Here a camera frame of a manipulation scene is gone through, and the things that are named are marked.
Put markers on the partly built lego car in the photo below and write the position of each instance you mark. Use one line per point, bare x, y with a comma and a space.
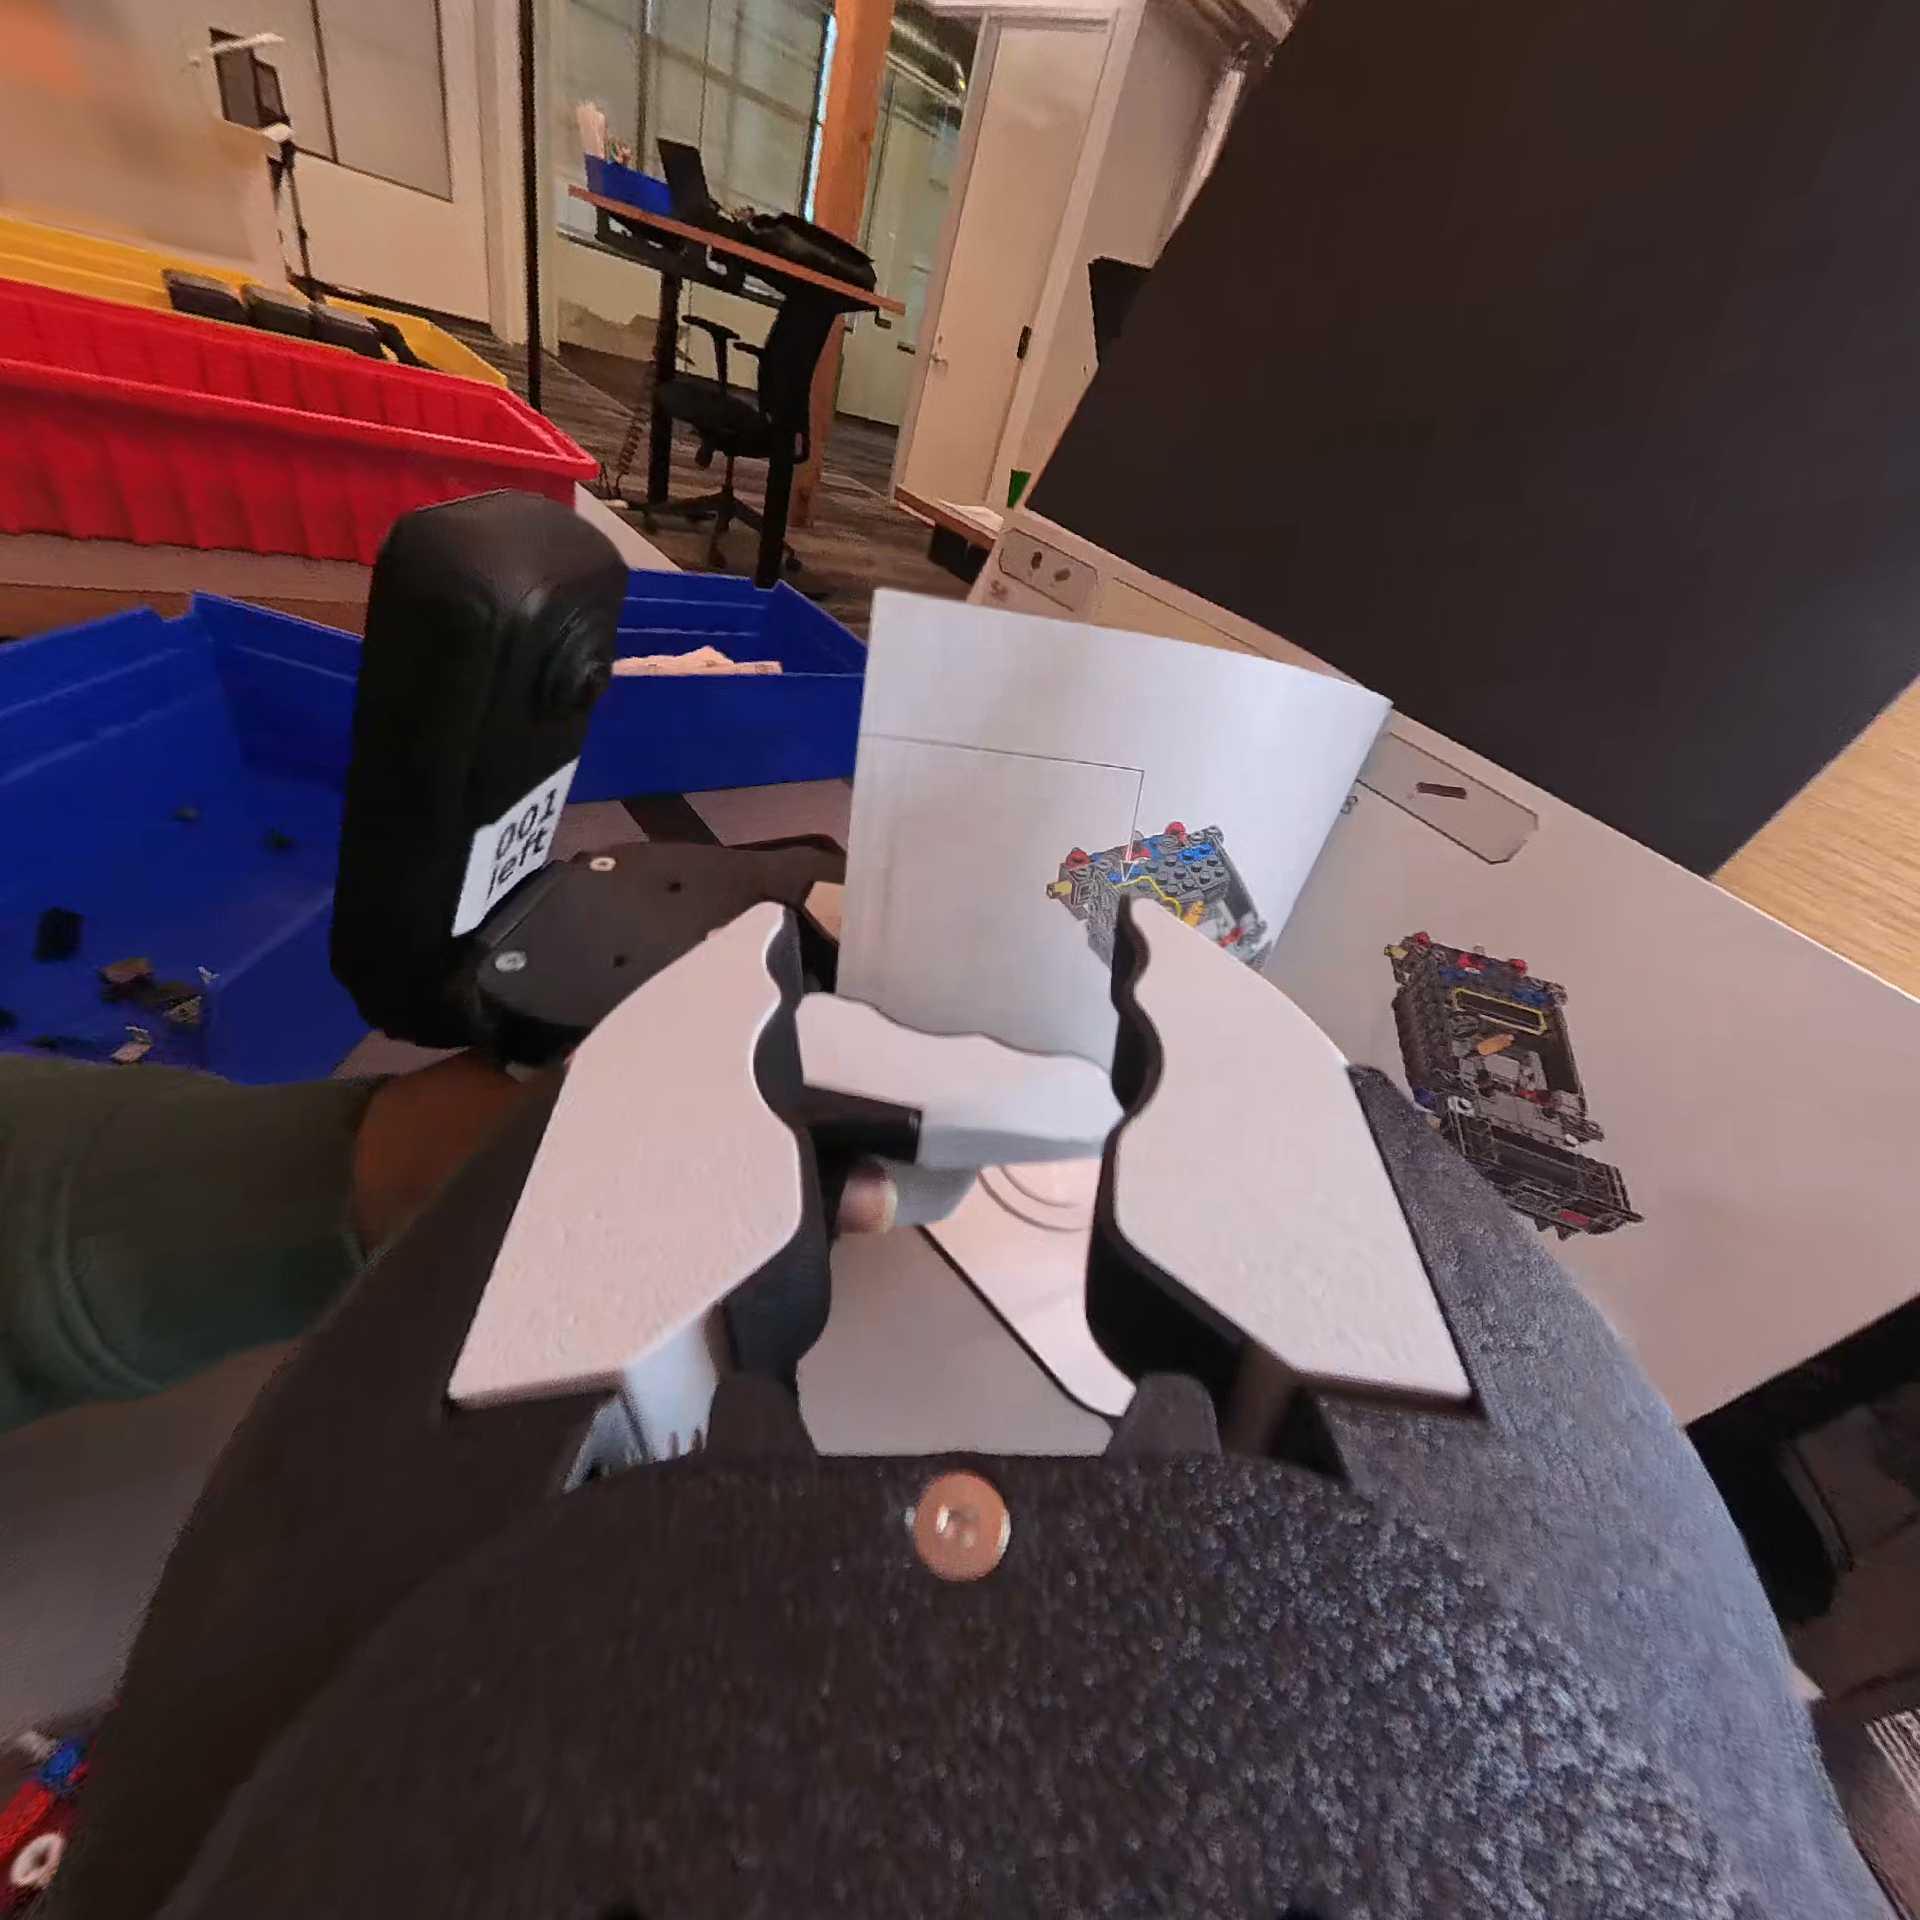
30, 1799

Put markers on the black partition panel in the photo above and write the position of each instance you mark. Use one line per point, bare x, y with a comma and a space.
1563, 332

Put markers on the black standing desk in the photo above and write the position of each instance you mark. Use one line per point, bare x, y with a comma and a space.
720, 239

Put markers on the small lego bricks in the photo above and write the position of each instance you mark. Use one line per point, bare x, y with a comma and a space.
129, 977

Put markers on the person's left hand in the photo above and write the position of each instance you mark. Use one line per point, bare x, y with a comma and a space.
452, 1147

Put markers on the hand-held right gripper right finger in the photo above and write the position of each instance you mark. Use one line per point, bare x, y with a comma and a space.
1275, 1200

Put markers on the beige wooden chair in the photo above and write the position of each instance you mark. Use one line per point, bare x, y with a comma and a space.
1830, 857

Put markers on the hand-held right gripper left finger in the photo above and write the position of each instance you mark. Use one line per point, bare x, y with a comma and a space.
646, 1200

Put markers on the white book stand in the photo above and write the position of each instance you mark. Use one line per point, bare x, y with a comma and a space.
1035, 1275

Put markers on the black swivel office chair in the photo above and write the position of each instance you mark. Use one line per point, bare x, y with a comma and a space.
765, 361

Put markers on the person's left forearm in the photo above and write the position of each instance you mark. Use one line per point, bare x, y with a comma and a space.
181, 1231

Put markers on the blue plastic bin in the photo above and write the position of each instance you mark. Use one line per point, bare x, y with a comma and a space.
210, 751
720, 735

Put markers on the yellow plastic bin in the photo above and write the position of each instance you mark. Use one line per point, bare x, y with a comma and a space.
123, 266

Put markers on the open instruction booklet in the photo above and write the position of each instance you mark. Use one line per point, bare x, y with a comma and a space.
1679, 990

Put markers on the red plastic bin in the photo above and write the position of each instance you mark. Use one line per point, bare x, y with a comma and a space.
240, 451

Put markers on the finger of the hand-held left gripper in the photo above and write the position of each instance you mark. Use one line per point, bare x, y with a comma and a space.
961, 1104

